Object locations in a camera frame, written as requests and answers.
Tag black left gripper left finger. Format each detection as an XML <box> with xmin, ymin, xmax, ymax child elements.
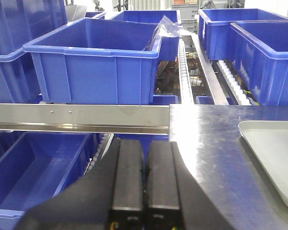
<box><xmin>15</xmin><ymin>138</ymin><xmax>143</xmax><ymax>230</ymax></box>

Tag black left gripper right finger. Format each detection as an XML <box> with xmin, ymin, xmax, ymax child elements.
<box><xmin>145</xmin><ymin>141</ymin><xmax>233</xmax><ymax>230</ymax></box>

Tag blue bin lower left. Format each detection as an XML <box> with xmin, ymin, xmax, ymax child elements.
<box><xmin>0</xmin><ymin>132</ymin><xmax>90</xmax><ymax>230</ymax></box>

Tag blue bin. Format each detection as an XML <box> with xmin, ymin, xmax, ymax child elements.
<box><xmin>0</xmin><ymin>0</ymin><xmax>67</xmax><ymax>103</ymax></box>
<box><xmin>198</xmin><ymin>8</ymin><xmax>288</xmax><ymax>60</ymax></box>
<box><xmin>23</xmin><ymin>18</ymin><xmax>161</xmax><ymax>105</ymax></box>
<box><xmin>111</xmin><ymin>10</ymin><xmax>181</xmax><ymax>61</ymax></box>
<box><xmin>0</xmin><ymin>132</ymin><xmax>90</xmax><ymax>230</ymax></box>
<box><xmin>230</xmin><ymin>21</ymin><xmax>288</xmax><ymax>105</ymax></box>

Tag white roller track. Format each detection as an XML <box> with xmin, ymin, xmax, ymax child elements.
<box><xmin>178</xmin><ymin>39</ymin><xmax>194</xmax><ymax>104</ymax></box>
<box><xmin>216</xmin><ymin>60</ymin><xmax>251</xmax><ymax>105</ymax></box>

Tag grey metal tray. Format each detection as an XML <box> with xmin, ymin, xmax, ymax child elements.
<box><xmin>238</xmin><ymin>120</ymin><xmax>288</xmax><ymax>207</ymax></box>

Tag white roller track right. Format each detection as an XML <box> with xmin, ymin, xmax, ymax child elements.
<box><xmin>216</xmin><ymin>60</ymin><xmax>251</xmax><ymax>105</ymax></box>

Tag blue bin front left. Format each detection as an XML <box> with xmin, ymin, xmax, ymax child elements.
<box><xmin>23</xmin><ymin>18</ymin><xmax>161</xmax><ymax>105</ymax></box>

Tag blue bin rear left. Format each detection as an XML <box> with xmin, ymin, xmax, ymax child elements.
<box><xmin>111</xmin><ymin>10</ymin><xmax>181</xmax><ymax>61</ymax></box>

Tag blue bin far left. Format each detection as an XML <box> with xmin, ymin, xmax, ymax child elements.
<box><xmin>0</xmin><ymin>0</ymin><xmax>67</xmax><ymax>103</ymax></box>

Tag blue bin front right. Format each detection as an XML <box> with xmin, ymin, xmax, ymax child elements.
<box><xmin>230</xmin><ymin>21</ymin><xmax>288</xmax><ymax>105</ymax></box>

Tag clear plastic bag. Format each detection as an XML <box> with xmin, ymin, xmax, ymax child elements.
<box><xmin>143</xmin><ymin>16</ymin><xmax>182</xmax><ymax>55</ymax></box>

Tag blue bin rear right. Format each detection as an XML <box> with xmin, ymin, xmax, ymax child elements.
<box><xmin>198</xmin><ymin>8</ymin><xmax>288</xmax><ymax>60</ymax></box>

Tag steel shelf front rail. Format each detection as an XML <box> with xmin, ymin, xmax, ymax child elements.
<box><xmin>0</xmin><ymin>103</ymin><xmax>170</xmax><ymax>134</ymax></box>

